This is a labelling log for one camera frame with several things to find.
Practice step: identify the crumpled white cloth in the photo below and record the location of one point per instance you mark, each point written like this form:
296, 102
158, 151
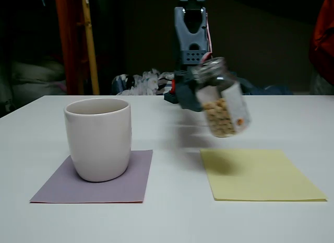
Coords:
146, 82

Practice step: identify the orange garment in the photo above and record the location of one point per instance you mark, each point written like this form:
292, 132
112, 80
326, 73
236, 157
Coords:
323, 44

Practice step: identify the yellow bamboo pole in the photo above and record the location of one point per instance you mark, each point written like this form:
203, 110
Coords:
91, 57

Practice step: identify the red table clamp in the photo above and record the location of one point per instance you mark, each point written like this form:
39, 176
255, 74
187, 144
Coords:
173, 86

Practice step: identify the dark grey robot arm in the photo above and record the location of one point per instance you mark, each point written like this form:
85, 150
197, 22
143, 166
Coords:
188, 44

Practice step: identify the white pillow bundle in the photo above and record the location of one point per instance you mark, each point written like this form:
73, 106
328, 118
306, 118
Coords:
34, 75

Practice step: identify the white ceramic cup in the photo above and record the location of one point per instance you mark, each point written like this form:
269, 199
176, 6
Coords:
96, 138

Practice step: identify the glass jar of chickpeas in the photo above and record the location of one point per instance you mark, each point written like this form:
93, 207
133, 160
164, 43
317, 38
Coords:
224, 117

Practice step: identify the yellow square paper mat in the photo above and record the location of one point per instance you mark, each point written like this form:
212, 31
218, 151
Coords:
261, 175

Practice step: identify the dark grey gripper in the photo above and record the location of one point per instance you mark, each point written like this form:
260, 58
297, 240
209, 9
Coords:
188, 101

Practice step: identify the purple square paper mat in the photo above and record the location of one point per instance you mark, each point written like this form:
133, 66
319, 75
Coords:
104, 190

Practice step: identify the white fabric bundle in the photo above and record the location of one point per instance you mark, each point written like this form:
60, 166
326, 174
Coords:
321, 87

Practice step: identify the orange red post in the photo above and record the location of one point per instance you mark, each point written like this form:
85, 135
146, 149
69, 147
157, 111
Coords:
70, 57

